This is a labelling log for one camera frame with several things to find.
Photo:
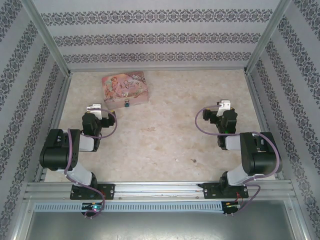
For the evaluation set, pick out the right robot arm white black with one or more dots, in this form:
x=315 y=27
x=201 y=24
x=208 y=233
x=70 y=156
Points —
x=260 y=155

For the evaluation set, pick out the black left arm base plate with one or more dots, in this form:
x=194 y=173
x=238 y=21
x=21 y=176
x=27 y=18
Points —
x=108 y=191

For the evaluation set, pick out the grey metal sheet tray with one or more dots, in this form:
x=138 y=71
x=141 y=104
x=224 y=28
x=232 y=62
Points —
x=160 y=227

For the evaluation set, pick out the small circuit board green light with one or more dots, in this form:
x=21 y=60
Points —
x=93 y=207

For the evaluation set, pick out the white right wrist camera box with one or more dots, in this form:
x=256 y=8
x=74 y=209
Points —
x=223 y=106

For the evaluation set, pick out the aluminium side rail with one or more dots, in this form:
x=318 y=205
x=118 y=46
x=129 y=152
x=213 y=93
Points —
x=257 y=105
x=61 y=105

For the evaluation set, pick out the aluminium frame post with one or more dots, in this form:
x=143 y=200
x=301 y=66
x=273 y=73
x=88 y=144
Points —
x=266 y=37
x=50 y=40

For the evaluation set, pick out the pink fairy print tin box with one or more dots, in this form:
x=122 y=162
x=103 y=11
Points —
x=123 y=87

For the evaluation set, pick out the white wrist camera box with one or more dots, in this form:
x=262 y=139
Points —
x=223 y=106
x=94 y=109

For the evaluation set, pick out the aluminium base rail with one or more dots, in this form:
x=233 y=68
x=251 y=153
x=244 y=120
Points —
x=157 y=190

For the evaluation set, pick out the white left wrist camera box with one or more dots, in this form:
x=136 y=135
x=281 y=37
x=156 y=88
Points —
x=94 y=109

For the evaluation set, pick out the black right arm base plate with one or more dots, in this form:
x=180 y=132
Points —
x=211 y=191

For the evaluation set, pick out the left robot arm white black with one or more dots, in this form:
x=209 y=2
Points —
x=57 y=151

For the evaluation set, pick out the small circuit board black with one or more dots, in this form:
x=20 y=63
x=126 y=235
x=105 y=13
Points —
x=231 y=205

